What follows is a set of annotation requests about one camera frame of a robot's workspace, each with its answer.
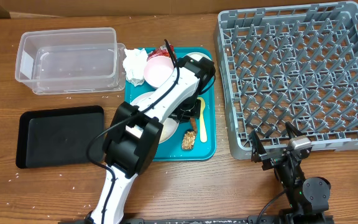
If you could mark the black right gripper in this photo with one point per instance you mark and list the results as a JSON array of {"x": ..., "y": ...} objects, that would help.
[{"x": 260, "y": 155}]

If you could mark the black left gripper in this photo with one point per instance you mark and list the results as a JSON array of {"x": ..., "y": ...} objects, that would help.
[{"x": 180, "y": 117}]

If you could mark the brown granola chunk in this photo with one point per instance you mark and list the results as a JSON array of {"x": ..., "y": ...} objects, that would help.
[{"x": 188, "y": 141}]

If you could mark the orange carrot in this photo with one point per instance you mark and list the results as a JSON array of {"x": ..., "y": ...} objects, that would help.
[{"x": 193, "y": 125}]

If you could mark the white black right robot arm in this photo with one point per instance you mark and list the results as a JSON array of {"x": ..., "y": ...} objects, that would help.
[{"x": 308, "y": 197}]

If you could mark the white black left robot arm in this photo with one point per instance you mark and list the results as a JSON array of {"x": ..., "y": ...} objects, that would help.
[{"x": 131, "y": 141}]

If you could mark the grey dishwasher rack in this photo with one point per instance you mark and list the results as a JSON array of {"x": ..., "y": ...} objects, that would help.
[{"x": 296, "y": 64}]

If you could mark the white pink plate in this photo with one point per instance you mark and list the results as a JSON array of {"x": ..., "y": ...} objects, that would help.
[{"x": 169, "y": 125}]

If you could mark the yellow plastic spoon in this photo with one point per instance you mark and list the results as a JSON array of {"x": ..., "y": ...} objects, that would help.
[{"x": 203, "y": 133}]

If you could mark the teal tray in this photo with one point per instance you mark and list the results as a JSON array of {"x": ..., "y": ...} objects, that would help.
[{"x": 170, "y": 150}]

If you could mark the pink bowl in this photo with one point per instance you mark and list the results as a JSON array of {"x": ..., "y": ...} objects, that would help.
[{"x": 158, "y": 70}]

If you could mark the pale green bowl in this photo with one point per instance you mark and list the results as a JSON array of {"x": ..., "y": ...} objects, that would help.
[{"x": 198, "y": 56}]

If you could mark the red snack wrapper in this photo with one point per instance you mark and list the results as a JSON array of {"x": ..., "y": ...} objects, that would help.
[{"x": 160, "y": 51}]

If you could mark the crumpled white napkin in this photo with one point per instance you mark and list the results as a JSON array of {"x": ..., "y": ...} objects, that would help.
[{"x": 134, "y": 64}]

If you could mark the clear plastic bin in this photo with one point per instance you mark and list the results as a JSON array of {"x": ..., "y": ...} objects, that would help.
[{"x": 66, "y": 61}]

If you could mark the black tray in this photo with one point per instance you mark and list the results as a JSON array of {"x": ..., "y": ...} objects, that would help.
[{"x": 57, "y": 137}]

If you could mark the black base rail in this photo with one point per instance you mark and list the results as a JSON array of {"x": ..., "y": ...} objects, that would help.
[{"x": 197, "y": 221}]

